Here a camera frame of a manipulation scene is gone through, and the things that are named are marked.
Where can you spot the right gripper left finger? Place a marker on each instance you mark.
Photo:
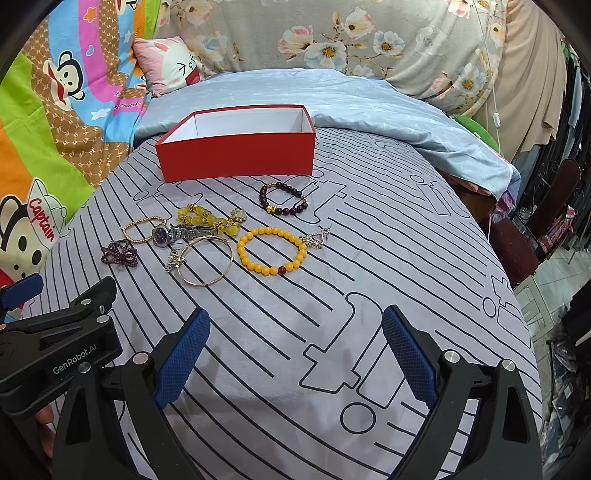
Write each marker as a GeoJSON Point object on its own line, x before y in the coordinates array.
{"type": "Point", "coordinates": [90, 443]}

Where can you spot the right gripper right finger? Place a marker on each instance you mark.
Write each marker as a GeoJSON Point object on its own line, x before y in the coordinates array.
{"type": "Point", "coordinates": [503, 442]}

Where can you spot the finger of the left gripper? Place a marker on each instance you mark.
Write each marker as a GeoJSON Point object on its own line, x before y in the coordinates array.
{"type": "Point", "coordinates": [89, 309]}
{"type": "Point", "coordinates": [17, 294]}

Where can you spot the silver dangle earring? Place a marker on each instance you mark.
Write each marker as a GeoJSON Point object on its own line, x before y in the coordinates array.
{"type": "Point", "coordinates": [318, 239]}
{"type": "Point", "coordinates": [175, 260]}

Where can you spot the silver wristwatch purple dial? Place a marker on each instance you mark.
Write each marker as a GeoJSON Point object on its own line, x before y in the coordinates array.
{"type": "Point", "coordinates": [165, 235]}

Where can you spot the thin gold bangle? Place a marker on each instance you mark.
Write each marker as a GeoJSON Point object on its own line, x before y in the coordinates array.
{"type": "Point", "coordinates": [204, 261]}

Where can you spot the person's left hand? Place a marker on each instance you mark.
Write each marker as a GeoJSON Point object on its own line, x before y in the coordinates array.
{"type": "Point", "coordinates": [44, 418]}

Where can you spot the colourful monkey cartoon blanket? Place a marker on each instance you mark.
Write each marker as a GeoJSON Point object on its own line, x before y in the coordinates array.
{"type": "Point", "coordinates": [72, 95]}

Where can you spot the dark red chair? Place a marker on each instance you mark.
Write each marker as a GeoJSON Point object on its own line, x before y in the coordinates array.
{"type": "Point", "coordinates": [521, 246]}

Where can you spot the red cardboard box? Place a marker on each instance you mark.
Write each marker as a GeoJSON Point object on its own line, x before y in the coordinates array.
{"type": "Point", "coordinates": [258, 140]}

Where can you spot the pink rabbit pillow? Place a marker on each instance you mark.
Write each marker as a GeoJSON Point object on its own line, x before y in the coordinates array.
{"type": "Point", "coordinates": [167, 64]}

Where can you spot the light blue quilt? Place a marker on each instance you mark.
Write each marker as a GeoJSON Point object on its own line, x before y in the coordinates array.
{"type": "Point", "coordinates": [335, 100]}

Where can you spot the green plastic object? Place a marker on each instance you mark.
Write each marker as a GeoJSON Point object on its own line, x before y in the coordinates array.
{"type": "Point", "coordinates": [478, 130]}

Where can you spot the grey floral duvet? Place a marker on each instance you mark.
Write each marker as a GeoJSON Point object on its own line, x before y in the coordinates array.
{"type": "Point", "coordinates": [446, 53]}

